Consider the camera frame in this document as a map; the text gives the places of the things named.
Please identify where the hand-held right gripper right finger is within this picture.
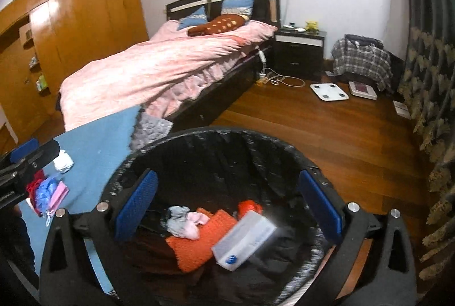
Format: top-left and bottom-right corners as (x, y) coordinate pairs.
(298, 169), (417, 306)

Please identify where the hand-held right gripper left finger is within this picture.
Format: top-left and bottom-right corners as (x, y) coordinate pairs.
(39, 169), (159, 306)

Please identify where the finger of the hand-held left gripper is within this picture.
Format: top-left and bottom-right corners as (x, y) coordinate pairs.
(9, 138), (40, 165)
(26, 140), (60, 170)

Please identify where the white cloth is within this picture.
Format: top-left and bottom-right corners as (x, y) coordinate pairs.
(54, 149), (74, 174)

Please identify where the red cloth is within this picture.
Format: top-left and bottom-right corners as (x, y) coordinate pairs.
(26, 178), (45, 216)

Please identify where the blue plastic bag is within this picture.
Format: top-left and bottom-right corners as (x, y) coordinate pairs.
(36, 176), (59, 218)

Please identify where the grey sock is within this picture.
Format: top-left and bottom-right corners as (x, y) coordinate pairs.
(166, 206), (191, 237)

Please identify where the pink fabric pouch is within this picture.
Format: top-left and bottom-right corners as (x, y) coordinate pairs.
(48, 182), (69, 211)

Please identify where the light pink cloth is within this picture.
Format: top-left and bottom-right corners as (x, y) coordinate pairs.
(185, 212), (211, 241)

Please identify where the orange mesh cloth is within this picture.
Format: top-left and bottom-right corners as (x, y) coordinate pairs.
(165, 208), (239, 273)

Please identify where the red plastic bag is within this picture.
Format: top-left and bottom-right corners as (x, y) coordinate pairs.
(237, 200), (264, 218)

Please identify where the black lined trash bin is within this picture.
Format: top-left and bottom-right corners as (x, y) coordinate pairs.
(100, 126), (359, 306)

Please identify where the blue felt table cloth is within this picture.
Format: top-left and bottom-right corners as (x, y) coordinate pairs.
(0, 105), (143, 296)

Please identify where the white bathroom scale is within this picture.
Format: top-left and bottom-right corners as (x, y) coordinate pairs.
(310, 82), (349, 101)

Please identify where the white and red scale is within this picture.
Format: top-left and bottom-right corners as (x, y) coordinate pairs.
(348, 80), (378, 101)

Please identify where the small white box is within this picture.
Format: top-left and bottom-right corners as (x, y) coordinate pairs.
(393, 101), (412, 119)

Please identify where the wooden wardrobe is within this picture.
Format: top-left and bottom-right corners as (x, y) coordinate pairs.
(0, 0), (149, 147)

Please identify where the pink quilt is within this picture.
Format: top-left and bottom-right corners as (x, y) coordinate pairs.
(58, 22), (278, 131)

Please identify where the black nightstand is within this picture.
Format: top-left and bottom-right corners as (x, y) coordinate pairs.
(273, 28), (328, 82)

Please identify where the plaid cloth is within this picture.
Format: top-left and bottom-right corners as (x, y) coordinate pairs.
(331, 38), (393, 91)

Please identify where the dark jacket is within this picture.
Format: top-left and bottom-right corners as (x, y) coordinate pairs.
(344, 34), (384, 47)

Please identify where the dark patterned curtain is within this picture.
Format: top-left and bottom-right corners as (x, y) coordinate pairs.
(396, 0), (455, 278)

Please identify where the blue pillow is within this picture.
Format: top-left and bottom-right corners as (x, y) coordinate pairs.
(220, 0), (256, 16)
(178, 6), (208, 30)

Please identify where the brown dotted pillow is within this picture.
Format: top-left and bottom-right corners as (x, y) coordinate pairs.
(187, 14), (249, 36)

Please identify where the white power cable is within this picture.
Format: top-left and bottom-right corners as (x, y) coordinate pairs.
(265, 68), (305, 87)

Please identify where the dark wooden bed frame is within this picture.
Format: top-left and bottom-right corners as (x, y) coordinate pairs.
(166, 0), (281, 125)

